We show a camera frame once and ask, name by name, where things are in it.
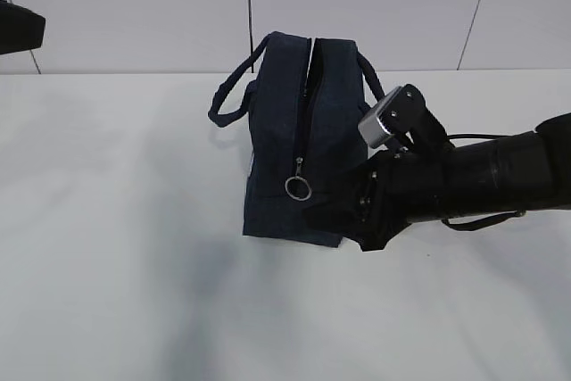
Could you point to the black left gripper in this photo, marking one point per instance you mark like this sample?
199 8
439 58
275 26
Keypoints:
21 29

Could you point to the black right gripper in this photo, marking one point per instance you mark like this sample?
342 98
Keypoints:
399 191

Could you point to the navy blue fabric lunch bag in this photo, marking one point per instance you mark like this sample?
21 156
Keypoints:
303 99

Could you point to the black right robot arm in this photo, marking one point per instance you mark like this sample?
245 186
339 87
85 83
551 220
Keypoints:
466 188

